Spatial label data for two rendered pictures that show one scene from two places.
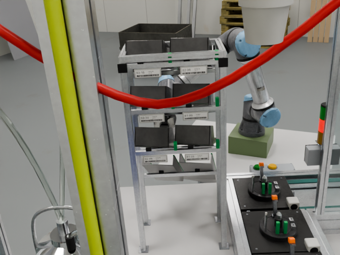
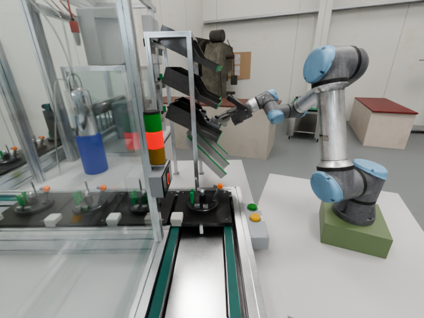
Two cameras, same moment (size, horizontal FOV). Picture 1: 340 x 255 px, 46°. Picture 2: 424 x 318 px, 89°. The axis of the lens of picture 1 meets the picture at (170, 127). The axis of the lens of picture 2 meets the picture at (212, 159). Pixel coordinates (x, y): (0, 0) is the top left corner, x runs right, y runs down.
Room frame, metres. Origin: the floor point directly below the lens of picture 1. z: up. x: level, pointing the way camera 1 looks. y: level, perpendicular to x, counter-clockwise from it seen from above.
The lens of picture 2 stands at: (1.48, -1.19, 1.52)
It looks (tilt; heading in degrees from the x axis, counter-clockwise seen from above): 23 degrees down; 89
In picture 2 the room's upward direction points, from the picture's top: 1 degrees counter-clockwise
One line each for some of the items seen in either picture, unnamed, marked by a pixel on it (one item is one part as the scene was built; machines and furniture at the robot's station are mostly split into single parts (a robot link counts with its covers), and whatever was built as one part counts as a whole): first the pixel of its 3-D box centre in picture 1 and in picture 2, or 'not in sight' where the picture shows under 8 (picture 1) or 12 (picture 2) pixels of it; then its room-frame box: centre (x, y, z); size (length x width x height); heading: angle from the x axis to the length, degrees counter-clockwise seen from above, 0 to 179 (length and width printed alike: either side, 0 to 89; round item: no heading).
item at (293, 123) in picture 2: not in sight; (308, 113); (4.05, 4.24, 0.41); 2.33 x 0.84 x 0.81; 64
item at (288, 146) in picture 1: (249, 153); (333, 231); (2.02, -0.45, 0.84); 0.90 x 0.70 x 0.03; 65
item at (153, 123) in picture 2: (327, 112); (152, 122); (1.32, -0.58, 1.38); 0.05 x 0.05 x 0.05
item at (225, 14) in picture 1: (255, 20); not in sight; (8.24, -1.90, 0.46); 1.29 x 0.88 x 0.91; 65
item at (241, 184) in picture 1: (263, 193); (202, 206); (1.45, -0.39, 0.96); 0.24 x 0.24 x 0.02; 88
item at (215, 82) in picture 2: not in sight; (218, 77); (1.86, 5.87, 1.24); 1.26 x 1.08 x 2.47; 65
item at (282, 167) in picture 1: (271, 172); (254, 224); (1.66, -0.49, 0.93); 0.21 x 0.07 x 0.06; 88
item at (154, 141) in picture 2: (326, 124); (154, 138); (1.32, -0.58, 1.33); 0.05 x 0.05 x 0.05
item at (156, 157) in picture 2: (324, 136); (156, 154); (1.32, -0.58, 1.28); 0.05 x 0.05 x 0.05
